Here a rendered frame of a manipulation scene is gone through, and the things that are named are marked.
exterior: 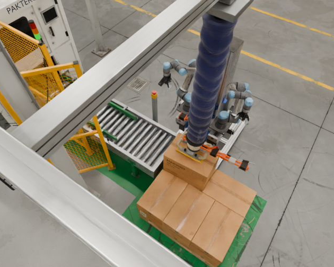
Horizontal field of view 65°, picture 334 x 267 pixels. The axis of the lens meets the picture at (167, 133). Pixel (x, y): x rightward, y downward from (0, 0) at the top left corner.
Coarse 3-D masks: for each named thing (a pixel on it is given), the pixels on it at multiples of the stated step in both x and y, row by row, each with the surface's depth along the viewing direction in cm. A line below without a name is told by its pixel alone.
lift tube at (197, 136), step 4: (208, 92) 218; (212, 92) 219; (204, 100) 226; (212, 100) 230; (188, 128) 276; (192, 128) 265; (188, 132) 282; (192, 132) 271; (196, 132) 270; (200, 132) 268; (204, 132) 273; (188, 136) 283; (192, 136) 277; (196, 136) 274; (200, 136) 274; (204, 136) 281; (192, 140) 282; (196, 140) 280; (200, 140) 281
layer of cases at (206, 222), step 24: (168, 192) 334; (192, 192) 335; (216, 192) 335; (240, 192) 336; (144, 216) 351; (168, 216) 317; (192, 216) 317; (216, 216) 318; (240, 216) 318; (192, 240) 302; (216, 240) 302; (216, 264) 308
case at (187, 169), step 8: (176, 136) 335; (176, 144) 328; (184, 144) 329; (168, 152) 322; (176, 152) 322; (200, 152) 322; (208, 152) 323; (168, 160) 323; (176, 160) 316; (184, 160) 316; (192, 160) 316; (208, 160) 316; (216, 160) 316; (168, 168) 342; (176, 168) 329; (184, 168) 317; (192, 168) 309; (200, 168) 310; (208, 168) 310; (184, 176) 333; (192, 176) 321; (200, 176) 310; (208, 176) 311; (192, 184) 338; (200, 184) 326
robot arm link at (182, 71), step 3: (177, 66) 282; (180, 66) 281; (177, 69) 282; (180, 69) 279; (183, 69) 279; (186, 69) 284; (189, 69) 288; (192, 69) 292; (195, 69) 296; (180, 72) 279; (183, 72) 279; (186, 72) 282; (189, 72) 289; (192, 72) 293
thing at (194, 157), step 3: (183, 147) 311; (186, 147) 311; (177, 150) 309; (180, 150) 308; (183, 150) 308; (186, 150) 308; (183, 153) 307; (186, 153) 306; (195, 153) 306; (189, 156) 304; (192, 156) 304; (195, 156) 303; (195, 159) 302; (198, 159) 302; (201, 159) 302; (201, 162) 300
